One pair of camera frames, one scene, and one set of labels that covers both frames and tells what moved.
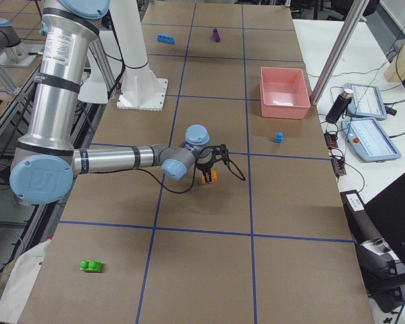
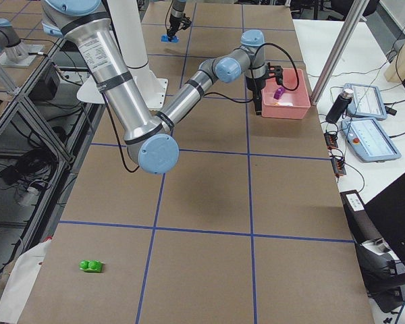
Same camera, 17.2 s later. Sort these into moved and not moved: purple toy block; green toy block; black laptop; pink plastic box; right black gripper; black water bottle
Moved: purple toy block; right black gripper
Not moved: green toy block; pink plastic box; black water bottle; black laptop
